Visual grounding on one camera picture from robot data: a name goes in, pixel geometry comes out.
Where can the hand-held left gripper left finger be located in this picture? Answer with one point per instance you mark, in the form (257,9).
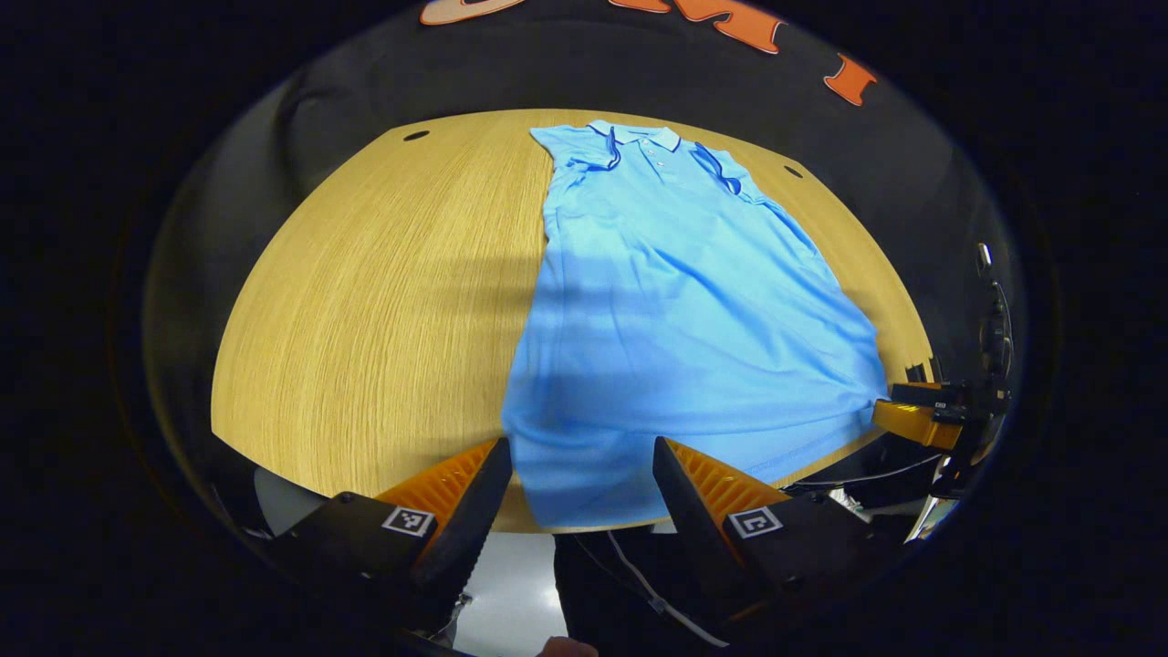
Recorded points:
(474,525)

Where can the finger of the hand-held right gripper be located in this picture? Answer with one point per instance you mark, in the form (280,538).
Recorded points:
(931,392)
(917,424)

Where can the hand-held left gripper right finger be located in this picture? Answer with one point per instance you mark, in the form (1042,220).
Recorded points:
(689,520)

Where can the light blue T-shirt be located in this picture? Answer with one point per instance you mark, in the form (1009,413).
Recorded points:
(675,347)

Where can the person's dark trousers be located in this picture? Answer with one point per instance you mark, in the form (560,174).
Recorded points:
(602,584)

